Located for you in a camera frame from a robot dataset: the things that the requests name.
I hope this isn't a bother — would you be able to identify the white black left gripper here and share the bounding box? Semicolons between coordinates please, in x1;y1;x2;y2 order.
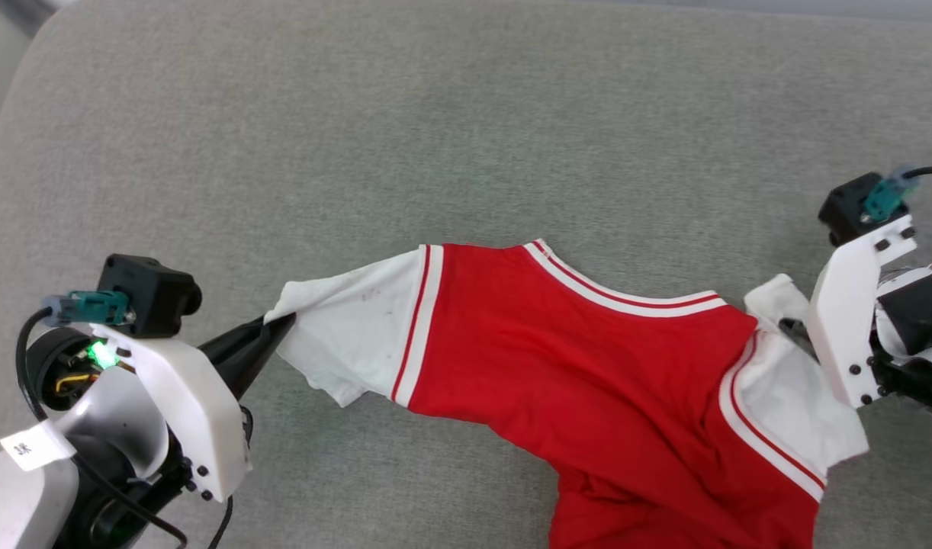
91;313;296;504

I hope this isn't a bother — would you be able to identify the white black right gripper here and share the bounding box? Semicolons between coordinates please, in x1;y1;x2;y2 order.
778;215;932;409

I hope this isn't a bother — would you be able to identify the red white jersey garment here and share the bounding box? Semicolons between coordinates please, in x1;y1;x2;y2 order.
264;239;869;549

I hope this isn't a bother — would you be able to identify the white paper label tag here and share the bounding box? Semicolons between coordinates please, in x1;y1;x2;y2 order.
0;422;76;472

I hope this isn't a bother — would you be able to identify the teal right camera cable connector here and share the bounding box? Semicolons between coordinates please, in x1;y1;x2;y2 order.
861;164;921;223

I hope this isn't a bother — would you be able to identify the teal camera cable connector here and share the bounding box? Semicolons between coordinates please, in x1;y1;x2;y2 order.
861;164;921;223
42;290;135;327

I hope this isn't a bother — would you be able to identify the teal left camera cable connector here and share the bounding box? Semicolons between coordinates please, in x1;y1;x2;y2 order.
42;290;135;327

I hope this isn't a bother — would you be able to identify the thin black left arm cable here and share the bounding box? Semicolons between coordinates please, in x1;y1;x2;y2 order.
207;404;255;549

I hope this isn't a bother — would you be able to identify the black left camera cable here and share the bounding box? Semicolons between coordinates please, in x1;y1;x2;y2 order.
14;305;188;549

